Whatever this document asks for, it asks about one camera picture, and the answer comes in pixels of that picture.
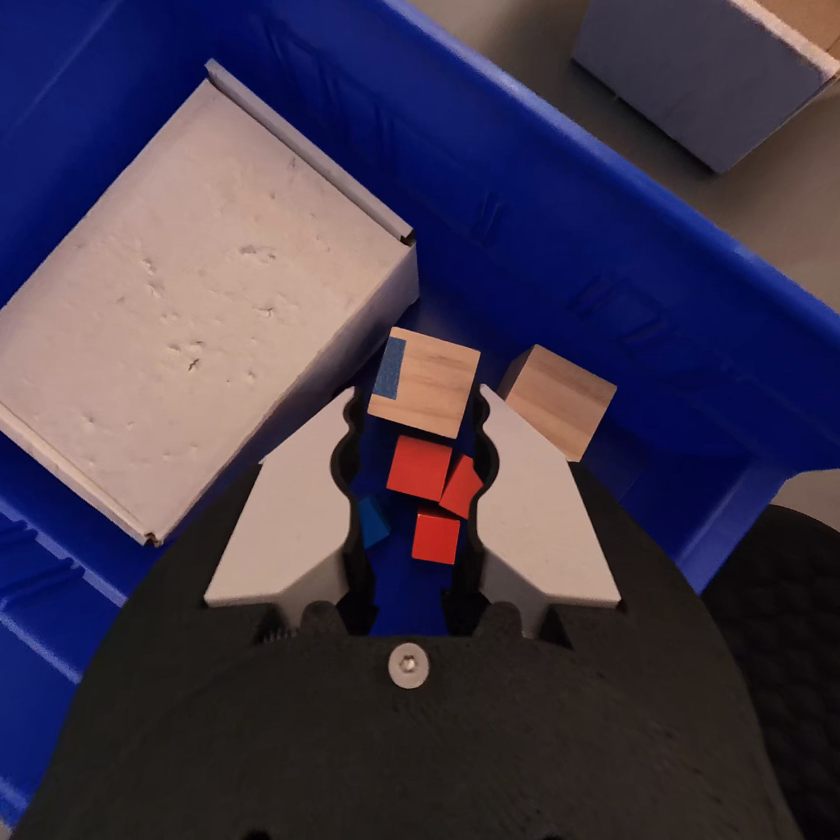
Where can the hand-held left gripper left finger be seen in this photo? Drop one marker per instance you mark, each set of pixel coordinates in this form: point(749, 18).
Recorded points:
point(282, 525)

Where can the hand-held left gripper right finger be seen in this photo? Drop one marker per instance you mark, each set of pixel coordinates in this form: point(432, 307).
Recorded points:
point(544, 525)

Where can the small red cube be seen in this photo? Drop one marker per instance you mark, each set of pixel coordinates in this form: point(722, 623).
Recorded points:
point(463, 489)
point(435, 538)
point(417, 469)

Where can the small blue cube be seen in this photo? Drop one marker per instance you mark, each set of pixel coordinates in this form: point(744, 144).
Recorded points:
point(373, 522)

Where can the plain wooden cube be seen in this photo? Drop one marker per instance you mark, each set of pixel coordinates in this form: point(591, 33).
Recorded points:
point(564, 400)

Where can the wooden cube with blue tape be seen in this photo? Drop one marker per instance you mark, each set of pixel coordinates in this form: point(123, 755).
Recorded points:
point(433, 387)

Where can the dimpled white cardboard mailer box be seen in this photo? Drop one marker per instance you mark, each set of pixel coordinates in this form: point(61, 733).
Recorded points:
point(197, 308)

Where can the blue plastic bin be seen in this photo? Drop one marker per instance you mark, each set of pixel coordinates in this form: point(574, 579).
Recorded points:
point(525, 197)

